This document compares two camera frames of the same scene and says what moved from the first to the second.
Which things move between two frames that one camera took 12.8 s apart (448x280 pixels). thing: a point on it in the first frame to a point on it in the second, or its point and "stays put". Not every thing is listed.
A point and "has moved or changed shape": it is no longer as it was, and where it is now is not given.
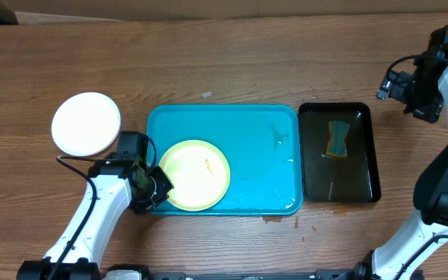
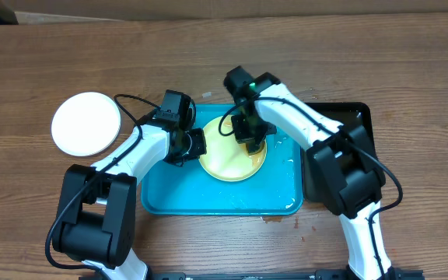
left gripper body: [157, 186] to [194, 145]
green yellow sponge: [337, 145] has moved or changed shape
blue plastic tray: [262, 144] stays put
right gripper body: [423, 95] to [254, 132]
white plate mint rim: [85, 124] stays put
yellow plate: [200, 173] to [226, 158]
